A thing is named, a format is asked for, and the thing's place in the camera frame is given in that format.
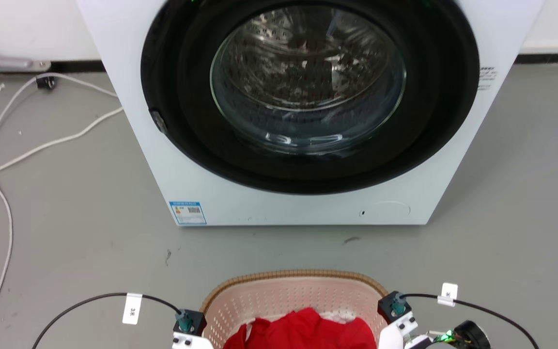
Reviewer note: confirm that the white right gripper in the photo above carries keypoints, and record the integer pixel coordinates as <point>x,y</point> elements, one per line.
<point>395,334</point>

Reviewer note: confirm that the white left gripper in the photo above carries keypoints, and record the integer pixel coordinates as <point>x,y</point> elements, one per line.
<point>189,341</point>

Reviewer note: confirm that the beige perforated laundry basket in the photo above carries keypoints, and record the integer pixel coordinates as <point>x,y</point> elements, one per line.
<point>279,296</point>

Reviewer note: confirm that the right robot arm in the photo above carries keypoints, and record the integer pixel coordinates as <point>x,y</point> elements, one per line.
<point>470,335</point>

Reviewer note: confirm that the white garment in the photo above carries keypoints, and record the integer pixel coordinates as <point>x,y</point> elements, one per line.
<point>343,316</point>

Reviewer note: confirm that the red garment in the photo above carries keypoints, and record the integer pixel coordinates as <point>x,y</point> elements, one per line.
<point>303,332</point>

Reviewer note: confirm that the blue energy label sticker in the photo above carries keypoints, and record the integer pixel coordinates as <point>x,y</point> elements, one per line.
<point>188,213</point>

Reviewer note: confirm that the white front-load washing machine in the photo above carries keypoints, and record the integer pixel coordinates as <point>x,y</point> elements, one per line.
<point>453,160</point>

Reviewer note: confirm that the black round washer door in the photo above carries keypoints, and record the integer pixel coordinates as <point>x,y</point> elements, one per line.
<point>201,145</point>

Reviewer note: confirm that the small black plug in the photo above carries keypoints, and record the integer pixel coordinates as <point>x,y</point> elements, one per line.
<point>45,82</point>

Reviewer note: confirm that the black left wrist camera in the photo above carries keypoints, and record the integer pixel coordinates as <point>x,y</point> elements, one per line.
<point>190,321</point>

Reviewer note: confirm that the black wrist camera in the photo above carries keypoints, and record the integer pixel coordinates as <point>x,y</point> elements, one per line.
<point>190,321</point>
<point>394,305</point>

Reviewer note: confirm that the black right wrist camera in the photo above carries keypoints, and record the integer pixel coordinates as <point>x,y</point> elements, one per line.
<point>394,305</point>

